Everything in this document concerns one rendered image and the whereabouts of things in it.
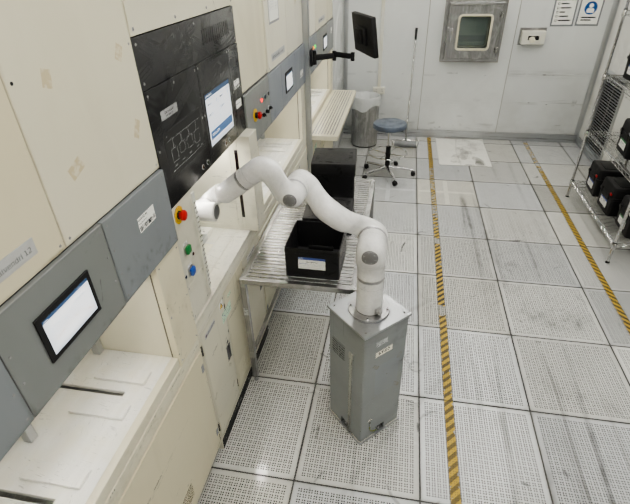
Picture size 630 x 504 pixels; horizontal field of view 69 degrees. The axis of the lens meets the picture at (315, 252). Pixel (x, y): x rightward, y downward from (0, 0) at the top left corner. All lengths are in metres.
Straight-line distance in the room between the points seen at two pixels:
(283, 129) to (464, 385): 2.33
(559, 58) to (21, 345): 6.14
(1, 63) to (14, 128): 0.12
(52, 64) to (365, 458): 2.12
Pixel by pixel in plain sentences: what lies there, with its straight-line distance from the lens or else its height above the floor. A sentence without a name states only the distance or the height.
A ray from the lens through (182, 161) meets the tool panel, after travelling 1.75.
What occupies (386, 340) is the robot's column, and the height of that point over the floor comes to 0.67.
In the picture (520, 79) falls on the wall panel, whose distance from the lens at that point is 6.46.
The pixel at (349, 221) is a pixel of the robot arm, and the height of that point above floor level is 1.23.
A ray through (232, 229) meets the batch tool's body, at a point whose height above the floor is 0.87.
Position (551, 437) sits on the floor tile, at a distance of 2.85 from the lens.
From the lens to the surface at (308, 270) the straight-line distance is 2.29.
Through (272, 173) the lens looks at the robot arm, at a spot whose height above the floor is 1.43.
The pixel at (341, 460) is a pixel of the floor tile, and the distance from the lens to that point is 2.53.
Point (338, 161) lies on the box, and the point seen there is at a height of 1.01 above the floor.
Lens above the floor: 2.15
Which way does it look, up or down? 34 degrees down
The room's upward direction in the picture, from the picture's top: 2 degrees counter-clockwise
